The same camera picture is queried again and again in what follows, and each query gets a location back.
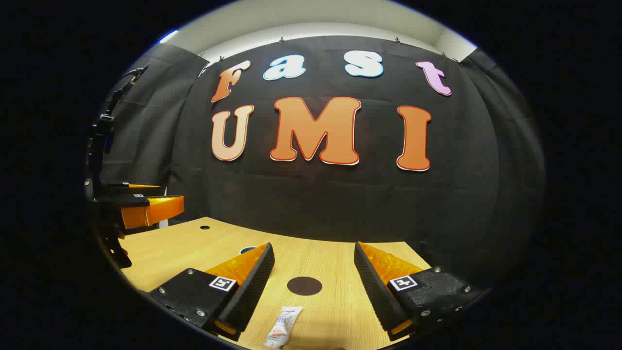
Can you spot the black backdrop cloth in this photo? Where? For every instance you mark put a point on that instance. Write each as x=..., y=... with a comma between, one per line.
x=316, y=199

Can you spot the brown round coaster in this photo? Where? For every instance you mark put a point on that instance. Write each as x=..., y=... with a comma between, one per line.
x=304, y=286

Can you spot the blue cup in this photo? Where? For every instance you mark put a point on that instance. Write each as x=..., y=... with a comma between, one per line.
x=249, y=250

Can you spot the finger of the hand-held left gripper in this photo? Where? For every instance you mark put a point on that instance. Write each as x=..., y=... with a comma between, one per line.
x=150, y=210
x=138, y=188

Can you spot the white toothpaste tube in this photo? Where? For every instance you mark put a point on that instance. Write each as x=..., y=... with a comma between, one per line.
x=284, y=326

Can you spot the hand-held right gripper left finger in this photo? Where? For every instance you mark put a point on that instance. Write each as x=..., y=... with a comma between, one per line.
x=252, y=291

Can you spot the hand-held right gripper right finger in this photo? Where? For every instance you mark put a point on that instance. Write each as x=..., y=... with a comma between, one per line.
x=376, y=296

